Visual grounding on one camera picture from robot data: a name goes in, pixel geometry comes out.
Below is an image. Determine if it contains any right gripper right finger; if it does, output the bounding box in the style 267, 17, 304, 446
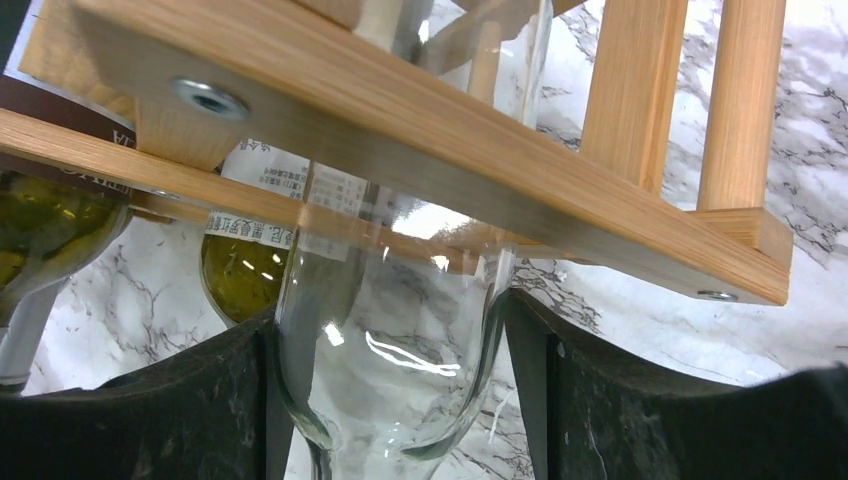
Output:
504, 288, 847, 479

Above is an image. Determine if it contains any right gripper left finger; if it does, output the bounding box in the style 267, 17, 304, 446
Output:
1, 311, 292, 479

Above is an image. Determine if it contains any green wine bottle white label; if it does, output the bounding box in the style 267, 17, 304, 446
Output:
200, 139, 377, 324

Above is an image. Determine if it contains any dark wine bottle black neck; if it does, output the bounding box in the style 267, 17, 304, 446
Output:
0, 72, 137, 395

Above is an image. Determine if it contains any wooden wine rack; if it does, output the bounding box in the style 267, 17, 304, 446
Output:
1, 1, 792, 305

